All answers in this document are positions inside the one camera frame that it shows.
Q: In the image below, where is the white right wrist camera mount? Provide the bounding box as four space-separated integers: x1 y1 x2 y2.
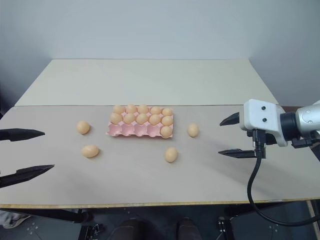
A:
239 98 293 148

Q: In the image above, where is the pink egg tray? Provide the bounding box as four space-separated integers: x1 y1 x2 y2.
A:
104 104 174 140

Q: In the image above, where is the black table frame bar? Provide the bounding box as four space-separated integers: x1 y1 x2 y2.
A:
0 206 92 224

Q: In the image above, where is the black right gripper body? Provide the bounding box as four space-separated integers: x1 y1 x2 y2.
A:
246 128 278 146

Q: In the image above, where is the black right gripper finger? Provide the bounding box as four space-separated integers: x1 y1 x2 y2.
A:
217 148 258 159
219 111 241 127

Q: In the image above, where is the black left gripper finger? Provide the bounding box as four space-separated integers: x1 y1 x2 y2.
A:
0 164 56 189
0 128 46 143

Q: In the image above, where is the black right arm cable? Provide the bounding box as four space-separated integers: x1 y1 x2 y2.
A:
246 128 320 226

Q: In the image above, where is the grey crumpled cloth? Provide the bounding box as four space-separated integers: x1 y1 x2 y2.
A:
0 209 32 229

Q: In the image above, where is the black table frame bracket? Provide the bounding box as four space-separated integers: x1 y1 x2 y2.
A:
79 223 105 240
215 216 234 240

